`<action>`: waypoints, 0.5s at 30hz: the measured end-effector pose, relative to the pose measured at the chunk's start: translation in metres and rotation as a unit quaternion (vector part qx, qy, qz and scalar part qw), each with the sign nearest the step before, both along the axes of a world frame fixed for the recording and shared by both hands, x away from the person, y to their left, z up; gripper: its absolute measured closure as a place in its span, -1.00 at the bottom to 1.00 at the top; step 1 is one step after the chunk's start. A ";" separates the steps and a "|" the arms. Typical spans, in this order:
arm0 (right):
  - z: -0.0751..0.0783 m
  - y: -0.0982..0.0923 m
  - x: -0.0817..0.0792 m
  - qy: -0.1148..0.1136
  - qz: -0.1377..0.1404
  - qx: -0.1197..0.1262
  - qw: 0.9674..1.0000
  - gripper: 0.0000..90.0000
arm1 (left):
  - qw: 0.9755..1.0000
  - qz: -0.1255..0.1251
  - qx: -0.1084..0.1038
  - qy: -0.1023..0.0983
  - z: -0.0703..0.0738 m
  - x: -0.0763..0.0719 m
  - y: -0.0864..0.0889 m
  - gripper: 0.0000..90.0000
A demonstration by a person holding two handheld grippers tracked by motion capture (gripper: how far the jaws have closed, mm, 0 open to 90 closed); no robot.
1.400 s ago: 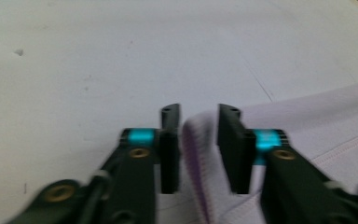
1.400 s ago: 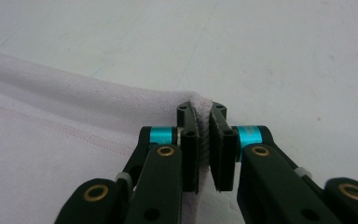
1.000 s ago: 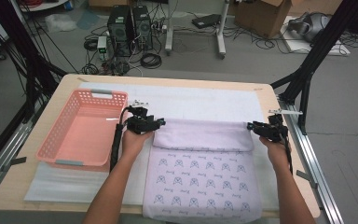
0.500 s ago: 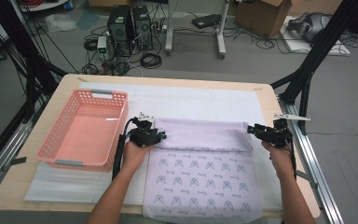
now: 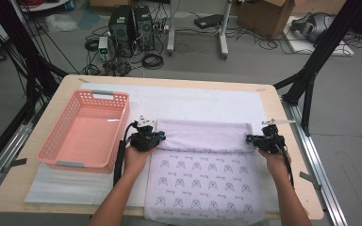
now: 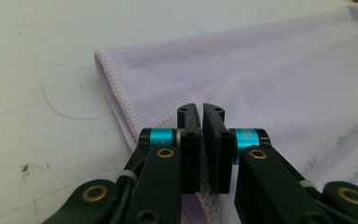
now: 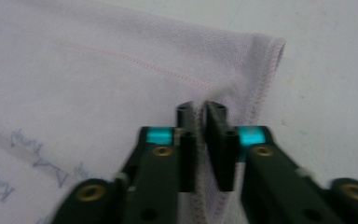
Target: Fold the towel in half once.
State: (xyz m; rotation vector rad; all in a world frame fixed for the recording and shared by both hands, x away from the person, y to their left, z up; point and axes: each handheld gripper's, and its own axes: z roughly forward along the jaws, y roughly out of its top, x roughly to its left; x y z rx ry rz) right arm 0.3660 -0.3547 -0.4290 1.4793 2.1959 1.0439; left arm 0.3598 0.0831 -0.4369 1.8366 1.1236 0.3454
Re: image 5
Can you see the clear plastic bag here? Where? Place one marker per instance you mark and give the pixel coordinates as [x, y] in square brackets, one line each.
[61, 23]

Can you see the person's left hand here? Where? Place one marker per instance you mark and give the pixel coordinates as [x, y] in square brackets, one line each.
[135, 163]

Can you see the white floor board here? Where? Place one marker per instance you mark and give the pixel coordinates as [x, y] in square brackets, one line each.
[301, 47]

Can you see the person's right hand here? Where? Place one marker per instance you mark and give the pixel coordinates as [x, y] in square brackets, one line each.
[278, 166]

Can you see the white desk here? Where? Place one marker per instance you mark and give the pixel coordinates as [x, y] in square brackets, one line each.
[171, 31]

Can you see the black computer tower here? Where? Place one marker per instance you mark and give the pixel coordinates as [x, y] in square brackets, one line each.
[144, 28]
[121, 31]

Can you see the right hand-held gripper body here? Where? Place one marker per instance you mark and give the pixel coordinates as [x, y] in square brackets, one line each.
[270, 142]

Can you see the black laptop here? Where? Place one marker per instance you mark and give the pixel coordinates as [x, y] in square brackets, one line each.
[209, 21]

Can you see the small white box device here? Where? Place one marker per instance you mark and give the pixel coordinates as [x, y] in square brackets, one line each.
[103, 44]

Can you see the black metal frame post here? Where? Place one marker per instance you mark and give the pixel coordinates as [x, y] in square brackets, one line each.
[326, 40]
[25, 47]

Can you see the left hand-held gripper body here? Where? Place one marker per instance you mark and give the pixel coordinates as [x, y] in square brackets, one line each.
[143, 139]

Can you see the lilac printed towel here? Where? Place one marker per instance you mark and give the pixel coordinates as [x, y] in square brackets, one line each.
[201, 175]

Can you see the open cardboard box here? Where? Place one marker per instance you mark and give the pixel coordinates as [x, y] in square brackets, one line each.
[264, 19]

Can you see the grey rounded device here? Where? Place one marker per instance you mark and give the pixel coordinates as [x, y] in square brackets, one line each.
[314, 26]

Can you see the grey metal bracket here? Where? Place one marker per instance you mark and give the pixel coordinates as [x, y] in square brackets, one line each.
[19, 162]
[308, 177]

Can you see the aluminium rail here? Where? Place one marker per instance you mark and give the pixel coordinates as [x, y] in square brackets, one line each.
[4, 153]
[308, 149]

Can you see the brown cardboard box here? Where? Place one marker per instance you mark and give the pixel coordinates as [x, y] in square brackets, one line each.
[106, 3]

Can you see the white grid mat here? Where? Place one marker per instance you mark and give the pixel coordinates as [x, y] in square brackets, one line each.
[201, 103]

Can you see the round white table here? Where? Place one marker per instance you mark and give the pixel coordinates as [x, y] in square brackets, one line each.
[50, 6]

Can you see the blue-grey sheet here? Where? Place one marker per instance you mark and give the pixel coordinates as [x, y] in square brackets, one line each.
[89, 20]

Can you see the white power strip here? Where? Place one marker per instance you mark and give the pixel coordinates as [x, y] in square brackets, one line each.
[163, 28]

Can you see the pink plastic basket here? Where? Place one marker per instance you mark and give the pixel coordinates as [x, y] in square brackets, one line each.
[88, 138]

